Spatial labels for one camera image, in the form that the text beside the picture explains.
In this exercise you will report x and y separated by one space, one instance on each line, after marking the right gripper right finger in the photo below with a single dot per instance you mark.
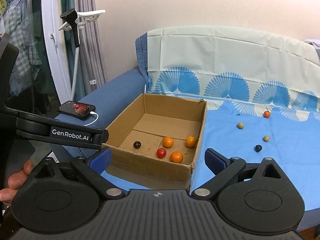
226 172

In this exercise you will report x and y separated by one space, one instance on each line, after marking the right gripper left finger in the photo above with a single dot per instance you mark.
90 169

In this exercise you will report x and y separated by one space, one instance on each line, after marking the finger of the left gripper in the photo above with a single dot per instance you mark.
34 127

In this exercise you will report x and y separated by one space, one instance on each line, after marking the dark purple fruit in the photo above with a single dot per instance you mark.
258 148
137 144

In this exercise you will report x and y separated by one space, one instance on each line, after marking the small orange mandarin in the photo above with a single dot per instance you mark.
190 142

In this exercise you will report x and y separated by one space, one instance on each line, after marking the beige round fruit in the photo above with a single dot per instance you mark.
240 125
266 138

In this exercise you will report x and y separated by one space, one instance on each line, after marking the large orange mandarin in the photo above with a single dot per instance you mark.
176 157

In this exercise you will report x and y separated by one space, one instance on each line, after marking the red round fruit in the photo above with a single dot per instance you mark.
161 153

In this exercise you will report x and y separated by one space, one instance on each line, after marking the small orange with stem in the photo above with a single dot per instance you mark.
267 113

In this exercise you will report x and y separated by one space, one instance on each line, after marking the person's left hand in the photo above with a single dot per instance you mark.
15 181

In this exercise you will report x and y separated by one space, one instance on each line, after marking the black smartphone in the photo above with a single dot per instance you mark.
76 109

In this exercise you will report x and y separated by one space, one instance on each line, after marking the blue sofa armrest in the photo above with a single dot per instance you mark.
110 99

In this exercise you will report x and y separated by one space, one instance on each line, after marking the brown cardboard box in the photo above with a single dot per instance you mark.
148 119

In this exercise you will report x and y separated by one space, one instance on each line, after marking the orange mandarin in box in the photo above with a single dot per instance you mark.
167 142

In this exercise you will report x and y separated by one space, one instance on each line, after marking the blue fan-patterned bed sheet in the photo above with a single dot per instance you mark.
241 72

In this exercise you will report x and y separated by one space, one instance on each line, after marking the white hanger stand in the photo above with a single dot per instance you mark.
89 16

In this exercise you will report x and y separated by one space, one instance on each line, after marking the black garment steamer head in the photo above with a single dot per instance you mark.
70 23

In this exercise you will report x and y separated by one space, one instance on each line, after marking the grey curtain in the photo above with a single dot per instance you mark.
91 68

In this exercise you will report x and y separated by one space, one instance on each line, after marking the white door frame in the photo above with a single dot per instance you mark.
56 48

